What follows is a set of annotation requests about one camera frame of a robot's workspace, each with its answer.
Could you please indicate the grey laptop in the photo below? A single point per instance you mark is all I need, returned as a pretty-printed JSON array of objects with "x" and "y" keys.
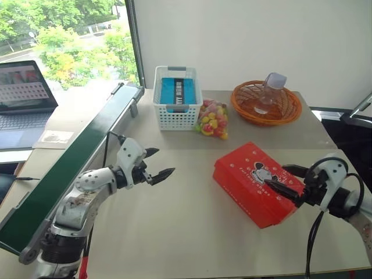
[{"x": 23, "y": 122}]

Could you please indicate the clear plastic bottle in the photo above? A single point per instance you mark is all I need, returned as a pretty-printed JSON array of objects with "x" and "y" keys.
[{"x": 270, "y": 97}]

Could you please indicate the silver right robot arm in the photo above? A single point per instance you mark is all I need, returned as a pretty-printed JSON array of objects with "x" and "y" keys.
[{"x": 363, "y": 223}]

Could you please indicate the grey window frame post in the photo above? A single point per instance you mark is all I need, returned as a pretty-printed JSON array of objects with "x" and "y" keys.
[{"x": 135, "y": 43}]

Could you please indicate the clear bag of toy fruit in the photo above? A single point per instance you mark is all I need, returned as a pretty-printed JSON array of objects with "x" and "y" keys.
[{"x": 212, "y": 122}]

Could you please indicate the green conveyor belt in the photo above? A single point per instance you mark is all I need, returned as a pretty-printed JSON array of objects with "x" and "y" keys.
[{"x": 72, "y": 157}]

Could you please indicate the blue packet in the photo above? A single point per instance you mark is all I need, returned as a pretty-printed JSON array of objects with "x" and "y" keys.
[{"x": 168, "y": 93}]

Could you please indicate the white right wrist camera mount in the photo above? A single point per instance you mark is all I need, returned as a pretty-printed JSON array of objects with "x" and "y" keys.
[{"x": 334, "y": 171}]

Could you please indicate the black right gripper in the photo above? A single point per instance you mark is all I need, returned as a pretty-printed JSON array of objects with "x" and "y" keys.
[{"x": 313, "y": 193}]

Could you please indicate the red gift box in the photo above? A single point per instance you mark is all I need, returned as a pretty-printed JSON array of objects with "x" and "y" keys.
[{"x": 241, "y": 180}]

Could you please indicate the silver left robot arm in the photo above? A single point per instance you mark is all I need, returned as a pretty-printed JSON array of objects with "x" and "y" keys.
[{"x": 90, "y": 181}]

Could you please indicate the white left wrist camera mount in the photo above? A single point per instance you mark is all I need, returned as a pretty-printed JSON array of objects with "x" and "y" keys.
[{"x": 129, "y": 152}]

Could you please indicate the silver bar on black base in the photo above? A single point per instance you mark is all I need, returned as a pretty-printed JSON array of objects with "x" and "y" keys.
[{"x": 359, "y": 118}]

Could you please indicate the white perforated plastic basket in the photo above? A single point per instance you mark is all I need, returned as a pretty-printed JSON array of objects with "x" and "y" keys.
[{"x": 177, "y": 119}]

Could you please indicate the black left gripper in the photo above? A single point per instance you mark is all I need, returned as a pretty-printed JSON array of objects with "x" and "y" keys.
[{"x": 141, "y": 174}]

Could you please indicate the orange wicker basket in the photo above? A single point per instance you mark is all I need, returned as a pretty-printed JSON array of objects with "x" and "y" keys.
[{"x": 247, "y": 112}]

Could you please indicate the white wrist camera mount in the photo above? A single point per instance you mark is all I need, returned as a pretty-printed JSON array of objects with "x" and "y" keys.
[
  {"x": 334, "y": 171},
  {"x": 129, "y": 152}
]

